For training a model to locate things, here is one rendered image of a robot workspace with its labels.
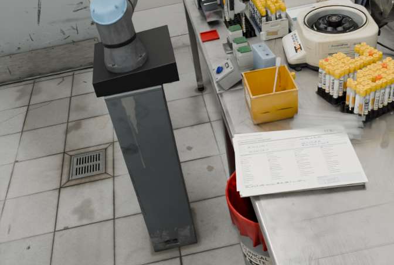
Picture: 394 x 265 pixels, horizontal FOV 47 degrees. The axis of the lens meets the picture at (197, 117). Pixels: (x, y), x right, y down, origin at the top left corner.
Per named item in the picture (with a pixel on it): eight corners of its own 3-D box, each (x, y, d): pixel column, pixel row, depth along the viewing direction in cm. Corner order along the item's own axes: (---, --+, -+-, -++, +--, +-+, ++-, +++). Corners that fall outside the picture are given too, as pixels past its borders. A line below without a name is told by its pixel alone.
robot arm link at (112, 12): (97, 47, 146) (82, 9, 138) (105, 27, 157) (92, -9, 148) (133, 41, 144) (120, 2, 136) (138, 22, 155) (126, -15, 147)
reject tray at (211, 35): (199, 34, 178) (199, 32, 177) (216, 31, 178) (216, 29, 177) (202, 42, 172) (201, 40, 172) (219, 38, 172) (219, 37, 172)
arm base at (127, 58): (108, 78, 149) (98, 52, 143) (103, 57, 161) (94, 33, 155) (152, 63, 151) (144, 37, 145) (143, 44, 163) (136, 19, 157)
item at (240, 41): (233, 55, 162) (231, 38, 158) (245, 52, 162) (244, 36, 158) (235, 60, 159) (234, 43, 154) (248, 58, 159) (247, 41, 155)
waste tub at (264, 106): (244, 99, 140) (241, 72, 134) (286, 91, 140) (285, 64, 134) (252, 125, 130) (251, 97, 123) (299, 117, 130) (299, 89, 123)
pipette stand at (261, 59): (249, 72, 152) (247, 46, 146) (268, 66, 153) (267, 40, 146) (260, 87, 144) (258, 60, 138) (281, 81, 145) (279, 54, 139)
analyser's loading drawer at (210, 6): (198, 2, 197) (197, -10, 194) (213, -1, 197) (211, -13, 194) (206, 21, 181) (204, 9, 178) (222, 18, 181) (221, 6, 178)
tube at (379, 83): (373, 116, 125) (377, 84, 118) (370, 112, 126) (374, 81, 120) (379, 115, 125) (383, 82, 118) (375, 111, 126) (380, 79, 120)
